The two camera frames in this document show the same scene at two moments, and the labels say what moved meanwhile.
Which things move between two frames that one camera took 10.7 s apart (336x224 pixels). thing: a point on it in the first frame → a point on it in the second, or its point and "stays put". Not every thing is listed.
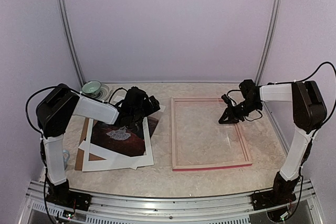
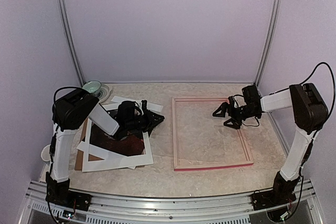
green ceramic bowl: x=92 y=87 stays put
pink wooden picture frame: x=175 y=167 stays put
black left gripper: x=155 y=104 → x=151 y=123
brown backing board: x=79 y=165 stays put
